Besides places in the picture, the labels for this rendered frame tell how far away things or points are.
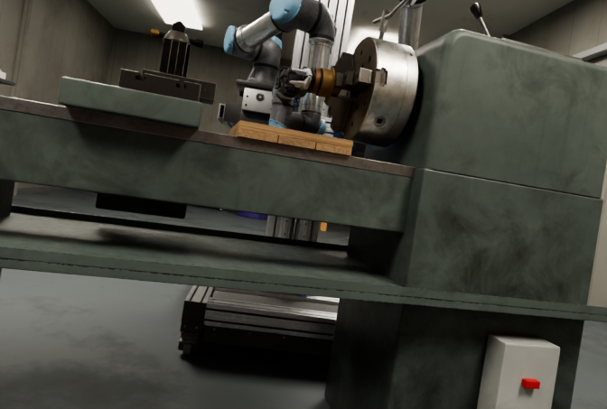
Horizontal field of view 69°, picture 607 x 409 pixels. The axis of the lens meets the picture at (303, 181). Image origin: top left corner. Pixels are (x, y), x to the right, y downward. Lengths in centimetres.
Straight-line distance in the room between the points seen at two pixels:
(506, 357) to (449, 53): 82
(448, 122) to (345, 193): 33
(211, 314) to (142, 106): 108
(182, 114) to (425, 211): 67
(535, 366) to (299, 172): 82
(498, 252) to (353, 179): 46
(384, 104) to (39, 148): 86
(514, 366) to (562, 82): 80
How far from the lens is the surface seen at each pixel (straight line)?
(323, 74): 132
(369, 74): 126
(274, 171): 114
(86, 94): 109
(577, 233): 154
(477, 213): 131
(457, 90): 128
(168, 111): 106
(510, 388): 141
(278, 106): 155
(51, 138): 116
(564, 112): 149
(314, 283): 106
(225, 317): 192
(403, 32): 198
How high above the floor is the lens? 78
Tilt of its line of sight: level
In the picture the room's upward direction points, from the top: 9 degrees clockwise
